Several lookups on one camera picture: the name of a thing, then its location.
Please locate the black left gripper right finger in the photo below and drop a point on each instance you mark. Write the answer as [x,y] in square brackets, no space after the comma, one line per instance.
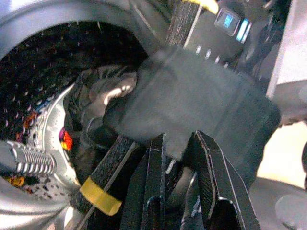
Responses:
[223,182]

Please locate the black washer control panel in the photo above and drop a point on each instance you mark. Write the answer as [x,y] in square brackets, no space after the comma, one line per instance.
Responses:
[211,36]

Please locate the grey washer door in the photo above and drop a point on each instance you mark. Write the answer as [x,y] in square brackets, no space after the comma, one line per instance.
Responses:
[283,206]

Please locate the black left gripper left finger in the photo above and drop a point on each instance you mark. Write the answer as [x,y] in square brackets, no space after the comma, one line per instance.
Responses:
[151,191]

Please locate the grey washer door gasket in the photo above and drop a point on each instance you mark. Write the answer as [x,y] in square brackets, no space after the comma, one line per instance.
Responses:
[72,12]

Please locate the white washing machine body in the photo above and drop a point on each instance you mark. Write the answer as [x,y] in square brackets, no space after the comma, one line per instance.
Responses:
[292,48]

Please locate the dark grey garment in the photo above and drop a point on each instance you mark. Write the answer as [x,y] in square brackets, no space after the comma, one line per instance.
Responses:
[108,83]

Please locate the silver perforated washer drum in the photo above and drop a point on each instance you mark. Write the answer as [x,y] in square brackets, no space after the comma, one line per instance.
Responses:
[43,72]

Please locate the ribbed silver drum paddle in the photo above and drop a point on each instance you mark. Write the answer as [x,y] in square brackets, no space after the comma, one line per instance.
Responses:
[33,158]

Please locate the black yellow-trimmed garment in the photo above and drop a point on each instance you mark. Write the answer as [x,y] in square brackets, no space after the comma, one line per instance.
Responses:
[108,167]

